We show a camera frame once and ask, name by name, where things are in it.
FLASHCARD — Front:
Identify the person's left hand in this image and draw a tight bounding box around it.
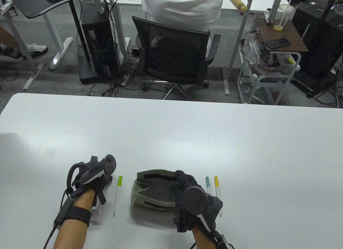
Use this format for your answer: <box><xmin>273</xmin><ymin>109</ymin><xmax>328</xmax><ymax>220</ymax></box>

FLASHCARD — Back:
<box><xmin>70</xmin><ymin>163</ymin><xmax>113</xmax><ymax>206</ymax></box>

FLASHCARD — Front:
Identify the person's right hand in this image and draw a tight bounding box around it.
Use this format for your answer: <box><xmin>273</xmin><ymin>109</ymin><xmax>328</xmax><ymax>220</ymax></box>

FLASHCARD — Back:
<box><xmin>171</xmin><ymin>170</ymin><xmax>212</xmax><ymax>232</ymax></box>

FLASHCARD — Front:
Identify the white twist pen green cap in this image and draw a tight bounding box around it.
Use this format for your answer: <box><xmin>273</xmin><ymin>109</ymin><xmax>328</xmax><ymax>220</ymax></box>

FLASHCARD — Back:
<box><xmin>113</xmin><ymin>175</ymin><xmax>123</xmax><ymax>218</ymax></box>

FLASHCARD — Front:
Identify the white twist pen yellow cap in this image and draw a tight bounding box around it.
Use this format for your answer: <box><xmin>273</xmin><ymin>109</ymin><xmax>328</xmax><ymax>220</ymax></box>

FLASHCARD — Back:
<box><xmin>214</xmin><ymin>176</ymin><xmax>223</xmax><ymax>218</ymax></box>

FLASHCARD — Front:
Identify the olive green fabric pen pouch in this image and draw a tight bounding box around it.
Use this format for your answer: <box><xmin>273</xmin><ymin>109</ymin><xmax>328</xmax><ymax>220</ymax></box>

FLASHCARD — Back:
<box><xmin>131</xmin><ymin>169</ymin><xmax>188</xmax><ymax>229</ymax></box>

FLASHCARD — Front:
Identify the person's left forearm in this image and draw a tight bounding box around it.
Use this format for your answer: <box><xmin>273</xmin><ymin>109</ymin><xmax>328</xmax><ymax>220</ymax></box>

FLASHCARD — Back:
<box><xmin>52</xmin><ymin>190</ymin><xmax>97</xmax><ymax>249</ymax></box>

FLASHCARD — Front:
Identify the person's right forearm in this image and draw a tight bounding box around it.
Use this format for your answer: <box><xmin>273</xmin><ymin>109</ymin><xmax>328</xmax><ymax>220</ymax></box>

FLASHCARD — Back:
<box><xmin>192</xmin><ymin>225</ymin><xmax>223</xmax><ymax>249</ymax></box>

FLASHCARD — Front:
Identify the black left forearm sensor box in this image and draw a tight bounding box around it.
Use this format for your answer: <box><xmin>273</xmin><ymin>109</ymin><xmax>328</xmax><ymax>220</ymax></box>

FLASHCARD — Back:
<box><xmin>53</xmin><ymin>197</ymin><xmax>74</xmax><ymax>228</ymax></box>

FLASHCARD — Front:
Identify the grey right forearm sensor box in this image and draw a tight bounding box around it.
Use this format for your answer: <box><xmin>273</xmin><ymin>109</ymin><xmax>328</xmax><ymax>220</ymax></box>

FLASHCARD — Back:
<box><xmin>216</xmin><ymin>234</ymin><xmax>236</xmax><ymax>249</ymax></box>

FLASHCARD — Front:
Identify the grey left hand controller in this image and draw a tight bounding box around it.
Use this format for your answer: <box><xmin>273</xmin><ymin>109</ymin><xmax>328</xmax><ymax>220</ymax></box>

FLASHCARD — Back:
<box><xmin>66</xmin><ymin>154</ymin><xmax>117</xmax><ymax>194</ymax></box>

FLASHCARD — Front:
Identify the black mesh office chair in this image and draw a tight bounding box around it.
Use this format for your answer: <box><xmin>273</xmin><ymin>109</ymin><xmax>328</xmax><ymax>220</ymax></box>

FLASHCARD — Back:
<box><xmin>132</xmin><ymin>16</ymin><xmax>222</xmax><ymax>101</ymax></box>

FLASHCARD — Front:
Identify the white desk leg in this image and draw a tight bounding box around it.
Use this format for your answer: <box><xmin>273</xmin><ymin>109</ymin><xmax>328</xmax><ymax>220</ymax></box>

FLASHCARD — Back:
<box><xmin>42</xmin><ymin>14</ymin><xmax>74</xmax><ymax>70</ymax></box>

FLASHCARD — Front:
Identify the black computer tower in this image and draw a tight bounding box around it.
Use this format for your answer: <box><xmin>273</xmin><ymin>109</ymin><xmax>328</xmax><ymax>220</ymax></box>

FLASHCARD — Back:
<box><xmin>80</xmin><ymin>2</ymin><xmax>121</xmax><ymax>78</ymax></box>

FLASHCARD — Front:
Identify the crumpled plastic bag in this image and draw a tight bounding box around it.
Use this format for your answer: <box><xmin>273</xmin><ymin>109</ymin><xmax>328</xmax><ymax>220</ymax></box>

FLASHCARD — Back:
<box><xmin>239</xmin><ymin>31</ymin><xmax>300</xmax><ymax>75</ymax></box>

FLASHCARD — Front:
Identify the black smartphone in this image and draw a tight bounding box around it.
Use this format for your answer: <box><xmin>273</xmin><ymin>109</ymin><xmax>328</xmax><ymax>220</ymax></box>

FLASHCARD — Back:
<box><xmin>265</xmin><ymin>38</ymin><xmax>292</xmax><ymax>49</ymax></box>

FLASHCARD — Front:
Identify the brown top white side table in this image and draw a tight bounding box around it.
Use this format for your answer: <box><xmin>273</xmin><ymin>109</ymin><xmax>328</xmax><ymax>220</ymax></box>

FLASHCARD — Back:
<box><xmin>237</xmin><ymin>18</ymin><xmax>309</xmax><ymax>105</ymax></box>

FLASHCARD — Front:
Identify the cardboard tube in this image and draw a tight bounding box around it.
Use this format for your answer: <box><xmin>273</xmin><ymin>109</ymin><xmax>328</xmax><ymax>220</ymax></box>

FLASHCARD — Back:
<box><xmin>232</xmin><ymin>0</ymin><xmax>249</xmax><ymax>14</ymax></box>

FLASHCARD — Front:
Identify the black equipment case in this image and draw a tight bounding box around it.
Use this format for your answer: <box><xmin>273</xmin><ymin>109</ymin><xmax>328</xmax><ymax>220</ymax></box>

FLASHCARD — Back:
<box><xmin>292</xmin><ymin>4</ymin><xmax>343</xmax><ymax>79</ymax></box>

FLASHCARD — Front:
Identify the white desk with metal legs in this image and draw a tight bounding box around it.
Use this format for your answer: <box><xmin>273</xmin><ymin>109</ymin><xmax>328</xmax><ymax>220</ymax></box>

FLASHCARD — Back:
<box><xmin>107</xmin><ymin>0</ymin><xmax>284</xmax><ymax>95</ymax></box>

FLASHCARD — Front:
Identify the black curved standing desk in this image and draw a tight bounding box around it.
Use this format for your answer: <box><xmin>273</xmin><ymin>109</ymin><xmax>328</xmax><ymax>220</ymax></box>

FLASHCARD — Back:
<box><xmin>10</xmin><ymin>0</ymin><xmax>97</xmax><ymax>84</ymax></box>

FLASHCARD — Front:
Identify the clear plastic cup with straw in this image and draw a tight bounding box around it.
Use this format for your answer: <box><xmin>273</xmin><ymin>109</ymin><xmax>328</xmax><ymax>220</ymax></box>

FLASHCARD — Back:
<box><xmin>273</xmin><ymin>0</ymin><xmax>297</xmax><ymax>32</ymax></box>

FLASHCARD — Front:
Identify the black left wrist strap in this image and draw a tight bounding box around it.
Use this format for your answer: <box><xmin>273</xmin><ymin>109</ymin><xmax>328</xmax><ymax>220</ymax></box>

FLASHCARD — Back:
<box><xmin>62</xmin><ymin>206</ymin><xmax>92</xmax><ymax>228</ymax></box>

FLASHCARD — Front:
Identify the tangle of black cables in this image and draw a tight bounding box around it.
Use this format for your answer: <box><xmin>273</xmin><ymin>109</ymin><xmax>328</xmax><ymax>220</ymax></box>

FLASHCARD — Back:
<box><xmin>88</xmin><ymin>52</ymin><xmax>150</xmax><ymax>98</ymax></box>

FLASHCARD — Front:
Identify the grey metal desk frame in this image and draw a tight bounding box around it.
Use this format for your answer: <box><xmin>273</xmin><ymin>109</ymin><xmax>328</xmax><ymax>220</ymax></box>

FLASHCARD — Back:
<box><xmin>0</xmin><ymin>0</ymin><xmax>46</xmax><ymax>90</ymax></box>

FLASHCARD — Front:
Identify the aluminium frame post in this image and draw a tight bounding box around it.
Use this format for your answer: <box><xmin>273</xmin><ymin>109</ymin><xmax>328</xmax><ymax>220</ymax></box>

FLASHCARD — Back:
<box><xmin>92</xmin><ymin>0</ymin><xmax>105</xmax><ymax>14</ymax></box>

